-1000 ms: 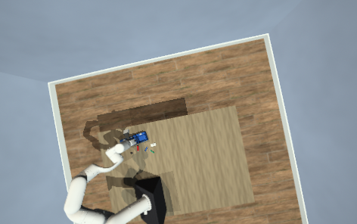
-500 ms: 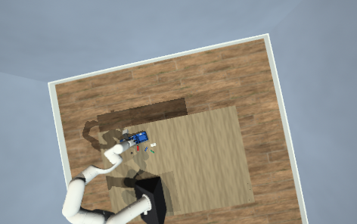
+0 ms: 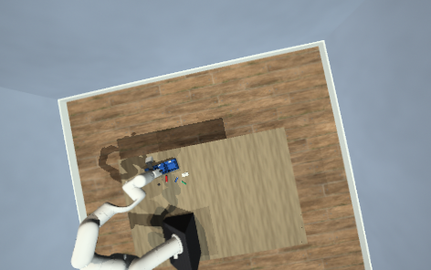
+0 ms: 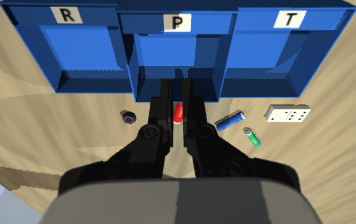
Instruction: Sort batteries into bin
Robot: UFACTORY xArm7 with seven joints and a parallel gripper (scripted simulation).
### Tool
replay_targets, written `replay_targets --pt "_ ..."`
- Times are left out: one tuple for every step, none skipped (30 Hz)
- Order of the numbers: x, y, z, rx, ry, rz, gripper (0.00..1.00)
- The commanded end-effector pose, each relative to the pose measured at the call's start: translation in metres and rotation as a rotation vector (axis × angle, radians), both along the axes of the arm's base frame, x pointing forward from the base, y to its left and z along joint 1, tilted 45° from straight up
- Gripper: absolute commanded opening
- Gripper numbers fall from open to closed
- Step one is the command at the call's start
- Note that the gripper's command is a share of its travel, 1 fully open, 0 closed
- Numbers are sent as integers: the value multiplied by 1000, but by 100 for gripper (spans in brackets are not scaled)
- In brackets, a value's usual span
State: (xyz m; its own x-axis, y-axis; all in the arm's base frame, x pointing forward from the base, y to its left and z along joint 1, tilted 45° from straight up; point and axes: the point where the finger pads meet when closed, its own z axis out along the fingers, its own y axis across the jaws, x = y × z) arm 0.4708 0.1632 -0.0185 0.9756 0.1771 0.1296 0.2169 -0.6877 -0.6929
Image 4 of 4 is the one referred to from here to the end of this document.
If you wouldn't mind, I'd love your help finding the blue rack of bins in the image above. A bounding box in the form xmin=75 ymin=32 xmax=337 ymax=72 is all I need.
xmin=0 ymin=0 xmax=356 ymax=103

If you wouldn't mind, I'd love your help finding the red battery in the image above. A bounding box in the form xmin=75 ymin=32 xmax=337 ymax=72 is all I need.
xmin=173 ymin=103 xmax=183 ymax=124

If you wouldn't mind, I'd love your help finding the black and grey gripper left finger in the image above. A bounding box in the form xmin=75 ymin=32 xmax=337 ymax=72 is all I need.
xmin=57 ymin=79 xmax=174 ymax=196

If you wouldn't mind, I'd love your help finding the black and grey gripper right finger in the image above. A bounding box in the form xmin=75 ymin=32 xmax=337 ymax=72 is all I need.
xmin=182 ymin=78 xmax=301 ymax=192

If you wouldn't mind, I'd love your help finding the white domino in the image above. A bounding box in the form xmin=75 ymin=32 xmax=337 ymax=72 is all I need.
xmin=266 ymin=106 xmax=310 ymax=122

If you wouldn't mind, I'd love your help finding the blue battery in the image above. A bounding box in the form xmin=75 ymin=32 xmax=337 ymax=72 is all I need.
xmin=216 ymin=112 xmax=246 ymax=131

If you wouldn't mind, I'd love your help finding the green cylindrical battery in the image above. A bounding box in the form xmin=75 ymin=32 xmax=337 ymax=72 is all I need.
xmin=245 ymin=129 xmax=261 ymax=147

